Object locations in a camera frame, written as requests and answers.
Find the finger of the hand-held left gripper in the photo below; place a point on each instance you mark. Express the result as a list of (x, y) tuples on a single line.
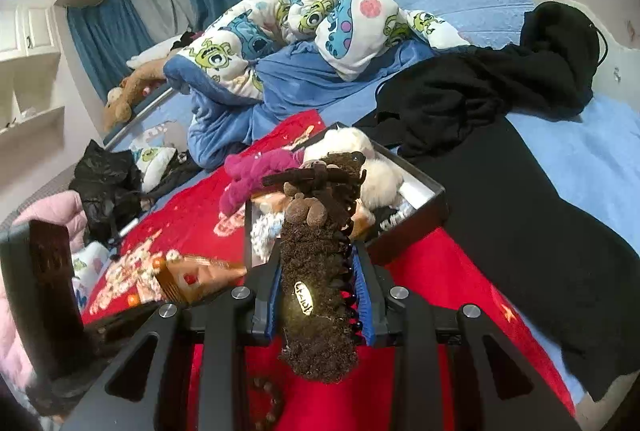
[(122, 322)]

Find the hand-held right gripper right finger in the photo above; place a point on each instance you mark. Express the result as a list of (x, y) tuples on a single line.
[(362, 296)]

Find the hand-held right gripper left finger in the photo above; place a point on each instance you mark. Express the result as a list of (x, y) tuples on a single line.
[(272, 301)]

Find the brown fuzzy plush toy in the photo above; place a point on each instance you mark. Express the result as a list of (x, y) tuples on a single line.
[(310, 261)]

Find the black cardboard box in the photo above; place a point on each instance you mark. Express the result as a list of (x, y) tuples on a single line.
[(415, 211)]

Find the magenta plush toy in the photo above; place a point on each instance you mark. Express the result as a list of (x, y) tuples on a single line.
[(250, 171)]

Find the striped hair accessory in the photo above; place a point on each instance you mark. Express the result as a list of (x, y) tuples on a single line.
[(395, 217)]

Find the red bear print blanket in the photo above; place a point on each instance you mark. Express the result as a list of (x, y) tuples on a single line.
[(450, 291)]

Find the tan pouch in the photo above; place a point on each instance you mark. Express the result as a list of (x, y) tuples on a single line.
[(272, 201)]

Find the cream fluffy plush toy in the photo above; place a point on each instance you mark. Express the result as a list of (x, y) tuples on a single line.
[(382, 181)]

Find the black plastic bag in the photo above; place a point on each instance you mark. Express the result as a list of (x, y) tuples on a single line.
[(105, 186)]

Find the white plush toy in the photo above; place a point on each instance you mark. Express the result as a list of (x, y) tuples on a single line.
[(345, 141)]

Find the small cartoon print pillow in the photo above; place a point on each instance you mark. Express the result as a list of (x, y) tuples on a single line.
[(150, 158)]

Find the black cloth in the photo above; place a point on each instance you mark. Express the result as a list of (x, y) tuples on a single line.
[(525, 236)]

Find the blue bedsheet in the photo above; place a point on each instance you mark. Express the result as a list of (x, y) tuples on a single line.
[(565, 141)]

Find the black hooded garment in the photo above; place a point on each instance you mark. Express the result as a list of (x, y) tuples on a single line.
[(500, 81)]

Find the cartoon monster print quilt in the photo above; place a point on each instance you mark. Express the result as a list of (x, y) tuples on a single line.
[(350, 26)]

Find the silver bed rail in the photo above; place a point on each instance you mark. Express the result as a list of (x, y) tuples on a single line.
[(145, 109)]

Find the white wall cabinet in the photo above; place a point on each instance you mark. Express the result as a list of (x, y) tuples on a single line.
[(30, 31)]

